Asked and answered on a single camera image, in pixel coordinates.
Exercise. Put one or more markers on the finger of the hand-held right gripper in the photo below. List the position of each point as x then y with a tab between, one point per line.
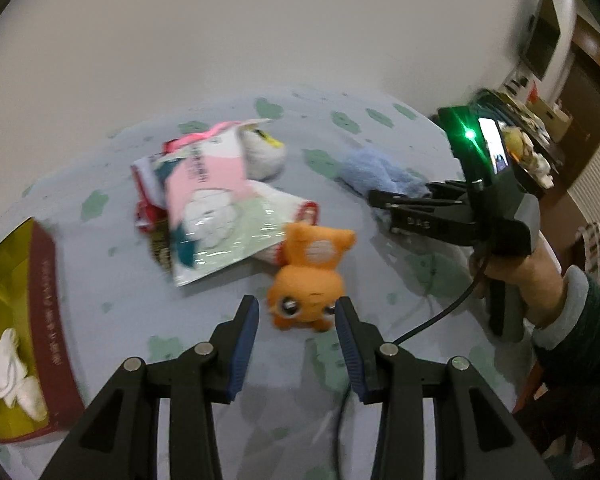
430	225
410	201

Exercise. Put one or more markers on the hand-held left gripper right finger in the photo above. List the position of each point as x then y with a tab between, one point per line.
352	355

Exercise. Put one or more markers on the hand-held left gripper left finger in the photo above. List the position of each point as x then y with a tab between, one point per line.
242	355

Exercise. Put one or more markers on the blue towel cloth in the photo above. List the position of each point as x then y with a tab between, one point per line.
380	170

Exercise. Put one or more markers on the orange plush toy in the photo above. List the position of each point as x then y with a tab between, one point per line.
305	285

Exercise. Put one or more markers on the pink green plastic packet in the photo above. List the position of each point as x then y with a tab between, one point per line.
215	210

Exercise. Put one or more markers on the white plush toy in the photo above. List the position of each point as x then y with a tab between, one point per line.
267	160

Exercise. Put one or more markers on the red gold box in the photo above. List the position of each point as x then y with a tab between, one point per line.
50	320

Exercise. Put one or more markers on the person's right forearm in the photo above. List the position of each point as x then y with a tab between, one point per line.
585	340

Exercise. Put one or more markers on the person's right hand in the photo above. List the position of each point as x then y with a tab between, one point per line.
545	285

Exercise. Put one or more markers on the round tray of items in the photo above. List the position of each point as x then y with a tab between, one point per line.
527	145

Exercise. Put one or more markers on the cloud printed bed sheet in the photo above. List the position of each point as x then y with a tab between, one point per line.
130	310

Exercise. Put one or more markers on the dark patterned packet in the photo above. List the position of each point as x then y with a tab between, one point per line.
161	255

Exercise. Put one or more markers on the wooden door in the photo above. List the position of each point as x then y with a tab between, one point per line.
592	90

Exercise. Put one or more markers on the white sachet with pink ribbon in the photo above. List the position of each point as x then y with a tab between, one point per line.
202	136

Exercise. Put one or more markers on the white tissue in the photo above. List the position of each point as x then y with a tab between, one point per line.
10	375

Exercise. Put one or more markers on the wall television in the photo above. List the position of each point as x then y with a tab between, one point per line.
542	40

